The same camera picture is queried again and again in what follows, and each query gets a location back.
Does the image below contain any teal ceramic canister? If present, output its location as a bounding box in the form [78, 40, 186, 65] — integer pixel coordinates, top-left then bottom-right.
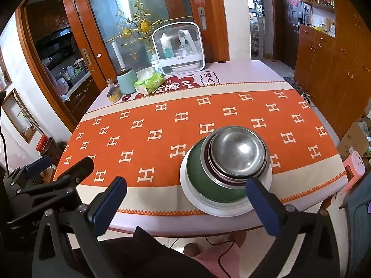
[117, 68, 138, 95]

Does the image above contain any green ceramic plate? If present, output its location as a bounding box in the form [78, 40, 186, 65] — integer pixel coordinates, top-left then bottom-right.
[186, 139, 246, 203]

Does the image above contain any white clear cosmetics case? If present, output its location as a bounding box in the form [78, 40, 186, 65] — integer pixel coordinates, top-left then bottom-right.
[152, 21, 206, 76]

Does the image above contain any cardboard box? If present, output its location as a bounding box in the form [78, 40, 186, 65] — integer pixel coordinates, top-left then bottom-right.
[338, 117, 370, 160]

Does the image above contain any wooden cabinet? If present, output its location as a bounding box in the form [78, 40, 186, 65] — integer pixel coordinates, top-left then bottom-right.
[294, 0, 370, 137]

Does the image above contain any pink printed tablecloth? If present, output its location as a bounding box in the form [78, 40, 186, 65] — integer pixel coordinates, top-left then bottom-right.
[83, 61, 301, 120]

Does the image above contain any black cable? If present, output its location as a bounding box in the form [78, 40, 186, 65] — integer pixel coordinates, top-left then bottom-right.
[204, 235, 237, 278]

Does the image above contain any large steel bowl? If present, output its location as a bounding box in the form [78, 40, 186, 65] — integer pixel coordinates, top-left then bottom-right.
[202, 130, 271, 185]

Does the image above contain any green tissue pack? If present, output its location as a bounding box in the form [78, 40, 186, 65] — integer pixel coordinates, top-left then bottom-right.
[133, 67, 165, 95]

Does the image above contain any white disposable plate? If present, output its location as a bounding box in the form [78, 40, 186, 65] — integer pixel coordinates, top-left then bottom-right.
[179, 137, 273, 218]

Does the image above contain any small steel bowl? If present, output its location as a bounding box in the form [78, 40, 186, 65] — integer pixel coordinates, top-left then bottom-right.
[209, 126, 267, 179]

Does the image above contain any yellow glass jar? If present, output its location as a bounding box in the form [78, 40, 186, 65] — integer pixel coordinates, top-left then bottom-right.
[106, 79, 122, 103]

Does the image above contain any pink plastic stool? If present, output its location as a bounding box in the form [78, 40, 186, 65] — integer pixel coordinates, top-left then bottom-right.
[342, 151, 365, 193]

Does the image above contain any orange H-pattern blanket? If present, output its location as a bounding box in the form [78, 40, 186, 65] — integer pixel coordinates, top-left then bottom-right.
[56, 82, 347, 216]

